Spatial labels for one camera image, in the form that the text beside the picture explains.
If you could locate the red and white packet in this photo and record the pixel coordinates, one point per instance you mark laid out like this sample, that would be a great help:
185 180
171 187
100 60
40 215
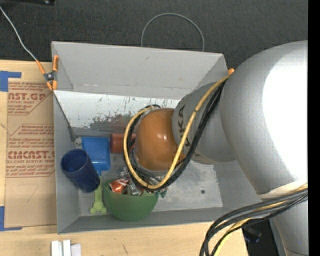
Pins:
117 185

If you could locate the light green toy wrench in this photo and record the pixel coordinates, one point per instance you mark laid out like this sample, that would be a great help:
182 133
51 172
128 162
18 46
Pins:
98 200

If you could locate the grey metal bin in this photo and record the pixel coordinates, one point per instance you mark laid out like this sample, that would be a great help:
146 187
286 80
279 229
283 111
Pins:
192 180

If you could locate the dark blue cup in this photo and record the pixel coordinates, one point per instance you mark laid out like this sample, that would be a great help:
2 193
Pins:
81 172

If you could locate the red-brown cylinder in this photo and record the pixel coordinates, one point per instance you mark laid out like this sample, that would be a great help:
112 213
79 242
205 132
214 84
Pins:
117 143

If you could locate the brown cardboard board red print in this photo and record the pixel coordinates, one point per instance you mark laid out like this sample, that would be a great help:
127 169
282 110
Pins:
30 200

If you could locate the green bowl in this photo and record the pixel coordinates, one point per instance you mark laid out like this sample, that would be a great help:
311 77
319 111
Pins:
130 207

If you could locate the blue plastic scoop box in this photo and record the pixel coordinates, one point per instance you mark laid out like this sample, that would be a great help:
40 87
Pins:
96 150

